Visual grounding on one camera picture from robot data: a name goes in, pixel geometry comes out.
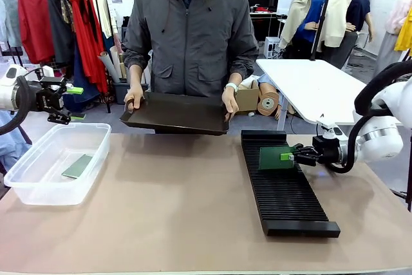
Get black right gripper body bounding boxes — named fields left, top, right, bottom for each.
left=312, top=136, right=341, bottom=166

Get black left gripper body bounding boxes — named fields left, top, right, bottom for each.
left=33, top=84, right=66, bottom=113

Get dark green PCB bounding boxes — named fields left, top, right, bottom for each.
left=258, top=146, right=295, bottom=171

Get silver-backed green PCB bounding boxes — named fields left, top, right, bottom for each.
left=61, top=153, right=95, bottom=180

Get black rectangular tray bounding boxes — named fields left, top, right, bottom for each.
left=119, top=91, right=231, bottom=137

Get person's left forearm grey sleeve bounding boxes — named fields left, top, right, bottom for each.
left=225, top=41, right=260, bottom=91

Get person's right forearm grey sleeve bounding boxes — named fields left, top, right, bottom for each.
left=122, top=41, right=153, bottom=86

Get person's right hand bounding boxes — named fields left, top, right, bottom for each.
left=123, top=82, right=146, bottom=115

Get person's left hand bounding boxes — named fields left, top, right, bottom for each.
left=221, top=88, right=240, bottom=122

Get navy blue hanging garment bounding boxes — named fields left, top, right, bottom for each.
left=66, top=43, right=101, bottom=113

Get black slotted PCB rack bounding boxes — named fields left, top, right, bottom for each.
left=240, top=130, right=341, bottom=239

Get rolled paper tubes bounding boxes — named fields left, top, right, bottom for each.
left=97, top=44, right=129, bottom=84

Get red dress on hanger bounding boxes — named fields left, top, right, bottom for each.
left=68, top=0, right=109, bottom=95

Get dark grey hanging garment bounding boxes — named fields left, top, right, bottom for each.
left=47, top=0, right=77, bottom=67

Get white table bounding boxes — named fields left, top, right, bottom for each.
left=256, top=58, right=403, bottom=126

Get brown cardboard box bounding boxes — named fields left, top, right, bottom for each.
left=234, top=79, right=260, bottom=115

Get clear plastic box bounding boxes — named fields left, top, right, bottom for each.
left=3, top=122, right=113, bottom=207

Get red shirt on hanger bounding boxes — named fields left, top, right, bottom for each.
left=17, top=0, right=56, bottom=65

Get cream hanging garment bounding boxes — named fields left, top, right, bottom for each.
left=94, top=0, right=117, bottom=40

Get light blue hanging garment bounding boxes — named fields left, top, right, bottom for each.
left=0, top=0, right=22, bottom=49

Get black chair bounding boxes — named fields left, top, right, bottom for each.
left=324, top=31, right=359, bottom=70

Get white cube shelf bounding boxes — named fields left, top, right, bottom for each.
left=263, top=36, right=285, bottom=61

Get black stand pole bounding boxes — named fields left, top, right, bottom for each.
left=310, top=0, right=336, bottom=62

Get person's torso grey jacket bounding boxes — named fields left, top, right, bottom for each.
left=122, top=0, right=260, bottom=97

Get mannequin beige coat blue shirt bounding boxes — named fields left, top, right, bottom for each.
left=278, top=0, right=330, bottom=61

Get yellow garment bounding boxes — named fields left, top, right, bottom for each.
left=393, top=7, right=412, bottom=53

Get mannequin cream jacket navy shirt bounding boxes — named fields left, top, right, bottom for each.
left=323, top=0, right=375, bottom=50

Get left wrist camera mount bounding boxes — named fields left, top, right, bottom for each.
left=37, top=65, right=66, bottom=88

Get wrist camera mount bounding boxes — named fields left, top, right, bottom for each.
left=37, top=65, right=66, bottom=88
left=316, top=120, right=343, bottom=138

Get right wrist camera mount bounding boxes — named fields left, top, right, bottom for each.
left=316, top=120, right=343, bottom=138

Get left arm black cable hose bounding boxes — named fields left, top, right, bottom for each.
left=0, top=74, right=33, bottom=137

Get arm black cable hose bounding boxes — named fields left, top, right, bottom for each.
left=0, top=74, right=33, bottom=137
left=324, top=61, right=412, bottom=175

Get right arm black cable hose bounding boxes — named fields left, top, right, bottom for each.
left=324, top=61, right=412, bottom=175

